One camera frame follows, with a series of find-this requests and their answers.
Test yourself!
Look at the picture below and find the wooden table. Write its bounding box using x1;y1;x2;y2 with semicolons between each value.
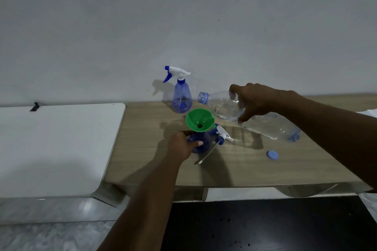
103;93;377;203

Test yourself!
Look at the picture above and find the green plastic funnel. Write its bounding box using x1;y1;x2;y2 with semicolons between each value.
185;108;216;132

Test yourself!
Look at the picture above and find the person's right hand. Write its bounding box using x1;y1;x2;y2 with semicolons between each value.
229;83;301;124

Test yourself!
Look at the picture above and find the white blue trigger spray head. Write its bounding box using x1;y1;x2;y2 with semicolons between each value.
194;124;234;166
163;65;191;84

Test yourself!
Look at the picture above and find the person's left hand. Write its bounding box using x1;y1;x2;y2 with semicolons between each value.
167;130;204;163

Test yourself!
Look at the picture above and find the person's right forearm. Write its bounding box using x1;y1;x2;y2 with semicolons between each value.
291;92;377;189

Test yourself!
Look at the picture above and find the white side table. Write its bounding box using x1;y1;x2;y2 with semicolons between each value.
0;103;126;207

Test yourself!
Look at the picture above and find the person's left forearm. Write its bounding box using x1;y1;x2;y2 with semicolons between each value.
97;153;186;251

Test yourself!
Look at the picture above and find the white paper towel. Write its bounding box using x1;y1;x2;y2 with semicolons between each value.
356;109;377;119

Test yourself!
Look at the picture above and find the clear plastic water bottle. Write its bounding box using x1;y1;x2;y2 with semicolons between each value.
197;91;302;142

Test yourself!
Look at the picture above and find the black wooden board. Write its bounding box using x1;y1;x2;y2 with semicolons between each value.
160;196;377;251

